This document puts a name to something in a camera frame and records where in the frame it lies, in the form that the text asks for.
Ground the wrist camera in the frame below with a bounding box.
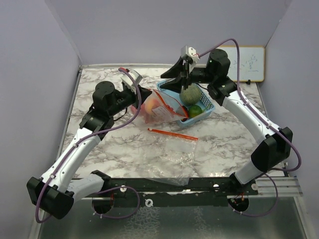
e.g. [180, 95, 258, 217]
[181, 45, 200, 66]
[120, 68, 143, 94]

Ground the green netted melon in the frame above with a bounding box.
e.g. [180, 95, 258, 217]
[179, 84, 201, 106]

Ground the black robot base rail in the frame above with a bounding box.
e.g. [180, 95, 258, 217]
[89, 170, 258, 208]

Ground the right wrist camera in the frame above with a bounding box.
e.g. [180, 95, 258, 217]
[181, 45, 200, 66]

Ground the clear zip bag orange zipper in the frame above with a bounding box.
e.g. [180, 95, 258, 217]
[137, 89, 188, 124]

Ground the small whiteboard with stand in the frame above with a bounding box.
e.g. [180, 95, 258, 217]
[218, 46, 265, 82]

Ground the pink peach with leaf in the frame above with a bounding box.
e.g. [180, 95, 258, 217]
[145, 98, 160, 115]

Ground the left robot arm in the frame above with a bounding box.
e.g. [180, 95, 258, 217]
[26, 81, 152, 223]

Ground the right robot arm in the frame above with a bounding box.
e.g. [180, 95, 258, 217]
[160, 49, 293, 195]

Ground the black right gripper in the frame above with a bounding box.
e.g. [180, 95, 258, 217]
[159, 57, 214, 94]

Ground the light blue plastic basket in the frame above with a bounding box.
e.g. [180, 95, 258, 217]
[157, 80, 215, 128]

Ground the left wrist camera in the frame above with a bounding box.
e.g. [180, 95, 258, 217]
[120, 68, 143, 94]

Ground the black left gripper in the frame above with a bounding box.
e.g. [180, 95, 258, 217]
[108, 84, 152, 117]

